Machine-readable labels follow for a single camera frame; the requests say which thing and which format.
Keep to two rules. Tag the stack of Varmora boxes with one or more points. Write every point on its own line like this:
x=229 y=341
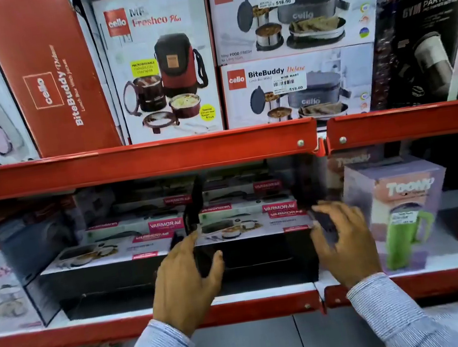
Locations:
x=233 y=204

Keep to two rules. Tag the red metal shelf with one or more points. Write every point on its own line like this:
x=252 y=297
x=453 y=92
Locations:
x=417 y=122
x=125 y=163

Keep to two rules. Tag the Varmora lunch box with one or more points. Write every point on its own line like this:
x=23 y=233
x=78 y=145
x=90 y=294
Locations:
x=266 y=255
x=108 y=281

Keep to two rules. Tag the person's right hand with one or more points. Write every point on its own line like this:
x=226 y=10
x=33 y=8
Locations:
x=350 y=247

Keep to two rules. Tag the person's right forearm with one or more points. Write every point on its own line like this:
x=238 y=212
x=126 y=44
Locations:
x=398 y=317

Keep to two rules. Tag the person's left hand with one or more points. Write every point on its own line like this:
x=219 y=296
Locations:
x=181 y=284

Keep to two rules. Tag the red Cello BiteBuddy box side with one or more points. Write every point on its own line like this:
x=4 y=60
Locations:
x=55 y=85

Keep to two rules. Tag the Cello BiteBuddy box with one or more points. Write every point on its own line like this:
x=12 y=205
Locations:
x=298 y=4
x=301 y=84

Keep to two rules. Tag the black shaker bottle box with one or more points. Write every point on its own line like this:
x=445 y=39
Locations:
x=427 y=45

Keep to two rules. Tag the Cello MF Fresheo box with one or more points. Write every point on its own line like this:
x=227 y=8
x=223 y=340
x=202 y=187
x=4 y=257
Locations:
x=164 y=74

